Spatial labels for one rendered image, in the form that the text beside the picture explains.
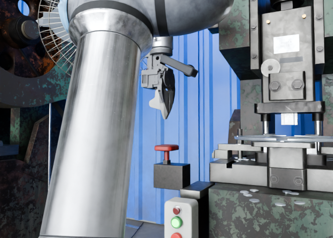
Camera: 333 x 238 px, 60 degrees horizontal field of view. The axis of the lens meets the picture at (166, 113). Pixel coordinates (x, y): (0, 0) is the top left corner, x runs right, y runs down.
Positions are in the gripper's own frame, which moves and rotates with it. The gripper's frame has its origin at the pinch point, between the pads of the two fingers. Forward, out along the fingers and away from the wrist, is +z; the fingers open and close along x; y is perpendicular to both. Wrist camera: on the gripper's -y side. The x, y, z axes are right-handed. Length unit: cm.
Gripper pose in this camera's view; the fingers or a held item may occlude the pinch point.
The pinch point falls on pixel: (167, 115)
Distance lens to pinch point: 87.8
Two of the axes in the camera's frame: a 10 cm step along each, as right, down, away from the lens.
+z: 0.0, 10.0, -0.5
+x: -4.7, -0.4, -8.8
